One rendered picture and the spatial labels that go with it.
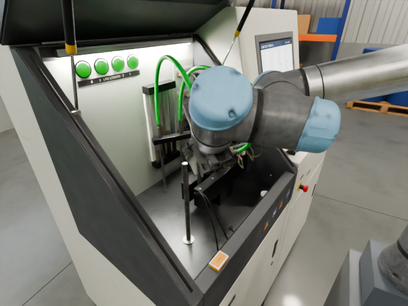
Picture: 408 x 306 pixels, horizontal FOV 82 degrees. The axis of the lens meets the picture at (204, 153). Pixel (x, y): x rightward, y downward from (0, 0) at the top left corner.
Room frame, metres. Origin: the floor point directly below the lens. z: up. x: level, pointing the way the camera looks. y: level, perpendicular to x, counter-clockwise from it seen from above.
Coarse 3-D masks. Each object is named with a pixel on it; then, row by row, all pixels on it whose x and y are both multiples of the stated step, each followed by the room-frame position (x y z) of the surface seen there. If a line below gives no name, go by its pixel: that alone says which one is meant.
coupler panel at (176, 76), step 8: (184, 64) 1.08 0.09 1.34; (192, 64) 1.13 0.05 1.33; (176, 72) 1.04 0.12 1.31; (176, 80) 1.04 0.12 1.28; (192, 80) 1.12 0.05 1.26; (176, 88) 1.03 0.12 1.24; (176, 96) 1.03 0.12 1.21; (184, 96) 1.07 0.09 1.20; (176, 104) 1.03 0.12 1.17; (176, 112) 1.03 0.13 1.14; (176, 120) 1.03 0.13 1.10
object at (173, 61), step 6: (162, 60) 0.73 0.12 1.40; (174, 60) 0.65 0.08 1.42; (156, 66) 0.78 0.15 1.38; (180, 66) 0.62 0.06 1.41; (156, 72) 0.79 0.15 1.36; (180, 72) 0.61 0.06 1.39; (156, 78) 0.80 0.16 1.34; (186, 78) 0.59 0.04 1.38; (156, 84) 0.81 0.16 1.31; (186, 84) 0.58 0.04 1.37; (156, 90) 0.82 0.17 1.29; (156, 96) 0.82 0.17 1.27; (156, 102) 0.83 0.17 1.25; (156, 108) 0.83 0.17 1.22; (156, 114) 0.83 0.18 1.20; (156, 120) 0.84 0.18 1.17
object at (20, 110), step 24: (0, 48) 0.68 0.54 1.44; (0, 72) 0.74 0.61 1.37; (24, 96) 0.65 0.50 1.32; (24, 120) 0.71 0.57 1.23; (24, 144) 0.78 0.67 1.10; (48, 168) 0.68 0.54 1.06; (48, 192) 0.75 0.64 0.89; (72, 216) 0.64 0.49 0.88; (72, 240) 0.71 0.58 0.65; (96, 288) 0.67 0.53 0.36
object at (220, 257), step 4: (216, 256) 0.41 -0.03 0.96; (220, 256) 0.41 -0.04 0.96; (224, 256) 0.41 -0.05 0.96; (212, 260) 0.39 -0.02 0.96; (216, 260) 0.39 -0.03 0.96; (220, 260) 0.39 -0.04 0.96; (216, 264) 0.38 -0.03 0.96; (224, 264) 0.39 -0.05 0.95; (212, 268) 0.38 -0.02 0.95; (220, 268) 0.38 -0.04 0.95
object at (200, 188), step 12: (240, 156) 0.90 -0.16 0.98; (228, 168) 0.80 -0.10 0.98; (240, 168) 0.87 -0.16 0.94; (192, 180) 0.72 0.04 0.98; (204, 180) 0.72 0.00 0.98; (216, 180) 0.72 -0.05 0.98; (228, 180) 0.79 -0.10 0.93; (192, 192) 0.70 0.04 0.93; (204, 192) 0.66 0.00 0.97; (216, 192) 0.72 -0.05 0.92; (228, 192) 0.79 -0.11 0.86; (204, 204) 0.66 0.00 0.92
